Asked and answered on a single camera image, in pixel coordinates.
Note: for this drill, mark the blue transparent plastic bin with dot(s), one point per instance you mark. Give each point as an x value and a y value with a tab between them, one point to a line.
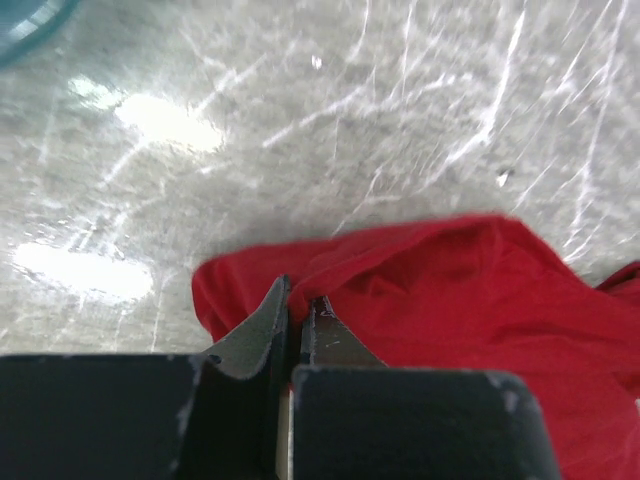
27	23

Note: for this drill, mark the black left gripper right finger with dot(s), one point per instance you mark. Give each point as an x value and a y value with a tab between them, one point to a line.
325	340

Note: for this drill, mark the bright red t shirt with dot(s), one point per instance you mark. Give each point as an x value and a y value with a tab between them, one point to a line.
480	292

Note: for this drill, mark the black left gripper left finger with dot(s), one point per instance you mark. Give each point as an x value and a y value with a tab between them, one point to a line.
235	416

